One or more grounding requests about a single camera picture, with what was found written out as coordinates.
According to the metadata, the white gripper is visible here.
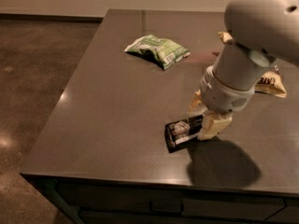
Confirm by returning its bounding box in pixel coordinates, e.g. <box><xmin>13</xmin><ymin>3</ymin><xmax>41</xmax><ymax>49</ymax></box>
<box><xmin>187</xmin><ymin>64</ymin><xmax>256</xmax><ymax>142</ymax></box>

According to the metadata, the black rxbar chocolate wrapper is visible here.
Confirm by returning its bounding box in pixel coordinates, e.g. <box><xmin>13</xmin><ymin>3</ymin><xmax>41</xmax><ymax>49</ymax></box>
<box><xmin>164</xmin><ymin>115</ymin><xmax>203</xmax><ymax>152</ymax></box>

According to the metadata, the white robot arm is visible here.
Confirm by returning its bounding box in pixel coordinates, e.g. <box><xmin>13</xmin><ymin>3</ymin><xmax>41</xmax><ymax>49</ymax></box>
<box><xmin>197</xmin><ymin>0</ymin><xmax>299</xmax><ymax>141</ymax></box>

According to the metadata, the brown sea salt chip bag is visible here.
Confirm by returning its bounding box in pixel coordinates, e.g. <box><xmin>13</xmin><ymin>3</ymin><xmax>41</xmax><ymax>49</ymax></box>
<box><xmin>213</xmin><ymin>32</ymin><xmax>287</xmax><ymax>98</ymax></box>

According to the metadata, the green jalapeno chip bag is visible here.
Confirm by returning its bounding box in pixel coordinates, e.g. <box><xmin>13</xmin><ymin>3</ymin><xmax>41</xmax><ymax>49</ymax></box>
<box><xmin>124</xmin><ymin>35</ymin><xmax>191</xmax><ymax>70</ymax></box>

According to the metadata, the dark counter drawer front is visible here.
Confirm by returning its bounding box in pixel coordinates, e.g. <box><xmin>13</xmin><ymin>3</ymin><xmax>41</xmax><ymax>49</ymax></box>
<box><xmin>57</xmin><ymin>182</ymin><xmax>299</xmax><ymax>224</ymax></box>

